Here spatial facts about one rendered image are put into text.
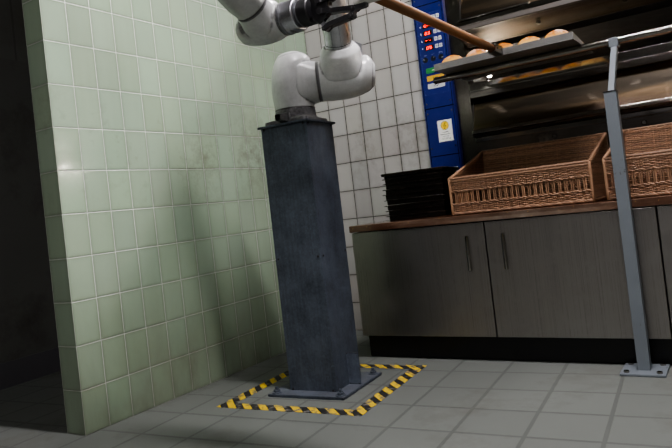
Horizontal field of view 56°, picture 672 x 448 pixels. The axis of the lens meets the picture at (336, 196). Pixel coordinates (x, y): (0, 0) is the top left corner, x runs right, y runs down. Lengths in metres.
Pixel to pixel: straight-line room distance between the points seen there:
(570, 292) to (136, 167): 1.68
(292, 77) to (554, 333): 1.35
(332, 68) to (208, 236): 0.93
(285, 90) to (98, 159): 0.72
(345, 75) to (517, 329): 1.15
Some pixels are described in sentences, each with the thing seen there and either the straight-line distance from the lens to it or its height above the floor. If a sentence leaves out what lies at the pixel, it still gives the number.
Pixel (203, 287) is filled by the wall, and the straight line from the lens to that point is 2.76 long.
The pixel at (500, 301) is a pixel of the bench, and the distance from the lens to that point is 2.55.
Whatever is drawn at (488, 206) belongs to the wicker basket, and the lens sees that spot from 2.57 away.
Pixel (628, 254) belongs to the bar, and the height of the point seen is 0.40.
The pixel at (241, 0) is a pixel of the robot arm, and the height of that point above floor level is 1.23.
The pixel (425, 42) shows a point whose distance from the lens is 3.23.
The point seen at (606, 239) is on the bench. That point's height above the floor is 0.45.
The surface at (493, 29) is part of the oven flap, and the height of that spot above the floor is 1.38.
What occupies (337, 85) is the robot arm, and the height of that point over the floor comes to 1.12.
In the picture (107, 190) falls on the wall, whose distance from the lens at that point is 2.47.
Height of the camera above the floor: 0.66
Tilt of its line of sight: 1 degrees up
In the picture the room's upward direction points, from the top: 7 degrees counter-clockwise
